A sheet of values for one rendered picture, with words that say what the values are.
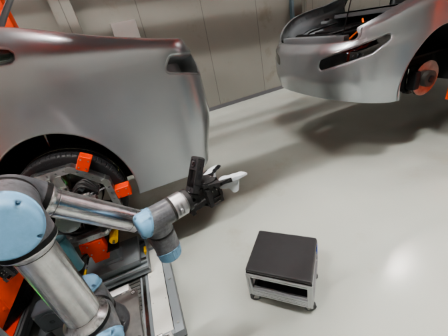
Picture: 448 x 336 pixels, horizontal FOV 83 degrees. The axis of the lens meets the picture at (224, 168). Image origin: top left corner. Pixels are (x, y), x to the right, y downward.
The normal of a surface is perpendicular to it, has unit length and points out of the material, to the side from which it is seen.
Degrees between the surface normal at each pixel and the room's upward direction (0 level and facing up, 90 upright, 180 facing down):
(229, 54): 90
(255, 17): 90
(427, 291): 0
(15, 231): 82
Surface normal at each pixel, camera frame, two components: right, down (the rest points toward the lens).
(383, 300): -0.19, -0.85
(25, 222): 0.54, 0.19
